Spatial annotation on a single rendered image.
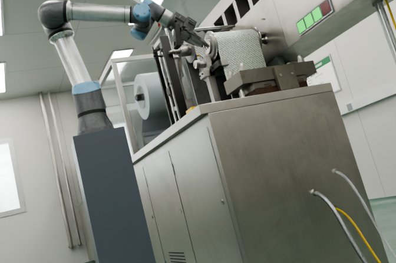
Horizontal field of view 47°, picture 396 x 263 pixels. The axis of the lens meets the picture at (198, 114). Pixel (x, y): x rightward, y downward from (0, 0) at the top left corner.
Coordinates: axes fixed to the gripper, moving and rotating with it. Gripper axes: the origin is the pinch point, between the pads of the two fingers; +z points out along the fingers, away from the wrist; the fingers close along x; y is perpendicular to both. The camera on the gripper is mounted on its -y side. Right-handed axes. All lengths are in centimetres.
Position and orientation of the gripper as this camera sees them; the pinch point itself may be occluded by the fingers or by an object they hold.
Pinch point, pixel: (204, 45)
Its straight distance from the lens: 219.3
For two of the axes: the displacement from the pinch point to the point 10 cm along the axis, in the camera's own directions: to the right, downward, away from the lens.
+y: 3.8, -8.3, 4.0
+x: -3.7, 2.6, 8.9
